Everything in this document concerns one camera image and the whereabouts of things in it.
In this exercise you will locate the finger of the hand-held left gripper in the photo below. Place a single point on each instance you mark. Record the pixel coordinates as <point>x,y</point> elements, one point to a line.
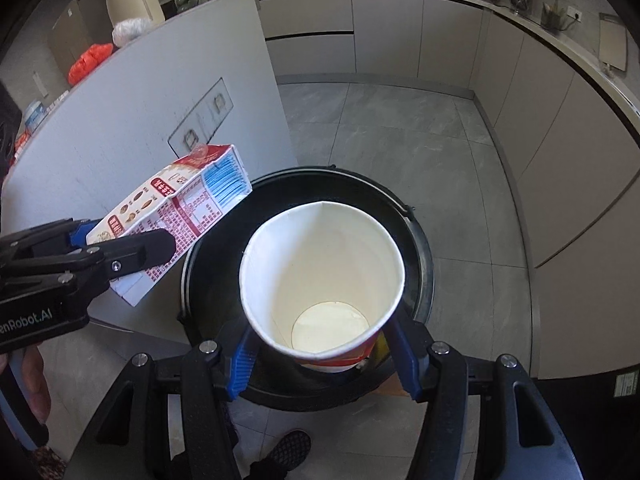
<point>80,232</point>
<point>145,252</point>

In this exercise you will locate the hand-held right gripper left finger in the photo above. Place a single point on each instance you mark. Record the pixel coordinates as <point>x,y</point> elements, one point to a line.
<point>242,360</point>

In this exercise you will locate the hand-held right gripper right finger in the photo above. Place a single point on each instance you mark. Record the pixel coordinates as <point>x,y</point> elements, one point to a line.
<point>400,355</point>

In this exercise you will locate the red and white carton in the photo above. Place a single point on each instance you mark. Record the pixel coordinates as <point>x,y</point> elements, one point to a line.
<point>200,195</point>

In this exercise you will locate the black trash bin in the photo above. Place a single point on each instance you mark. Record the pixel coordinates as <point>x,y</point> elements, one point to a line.
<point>415,260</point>

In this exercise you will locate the red paper cup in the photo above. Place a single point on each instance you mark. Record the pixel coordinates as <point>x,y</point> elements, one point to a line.
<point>320,260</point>

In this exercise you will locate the person's left hand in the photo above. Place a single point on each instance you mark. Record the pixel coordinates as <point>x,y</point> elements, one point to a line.
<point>36,385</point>

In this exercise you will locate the black mesh shoe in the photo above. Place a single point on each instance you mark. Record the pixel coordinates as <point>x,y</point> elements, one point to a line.
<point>282,452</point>

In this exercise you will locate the white jar with blue label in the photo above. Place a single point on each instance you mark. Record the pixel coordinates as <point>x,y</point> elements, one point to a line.
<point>34,116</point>

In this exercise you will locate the grey table side panel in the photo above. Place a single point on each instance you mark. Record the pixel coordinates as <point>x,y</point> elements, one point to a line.
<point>150,110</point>

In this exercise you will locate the clear socket cover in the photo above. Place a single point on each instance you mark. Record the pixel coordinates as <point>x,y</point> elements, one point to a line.
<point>205,110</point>

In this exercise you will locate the clear plastic bag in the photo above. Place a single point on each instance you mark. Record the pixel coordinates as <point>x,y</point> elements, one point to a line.
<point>131,31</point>

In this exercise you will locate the black appliance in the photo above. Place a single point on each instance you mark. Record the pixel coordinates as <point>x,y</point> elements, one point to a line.
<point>595,430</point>

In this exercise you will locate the kitchen counter with cabinets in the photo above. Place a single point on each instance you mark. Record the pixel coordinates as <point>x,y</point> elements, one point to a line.
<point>550,160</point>

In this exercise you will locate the utensil holder with utensils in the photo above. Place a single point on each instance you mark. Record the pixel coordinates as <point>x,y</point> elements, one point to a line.
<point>554,19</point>

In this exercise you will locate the beige cutting board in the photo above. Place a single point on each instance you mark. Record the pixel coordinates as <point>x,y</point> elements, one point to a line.
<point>612,42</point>

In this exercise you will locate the white wall socket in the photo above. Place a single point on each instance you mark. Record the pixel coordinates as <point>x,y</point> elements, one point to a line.
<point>575,13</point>

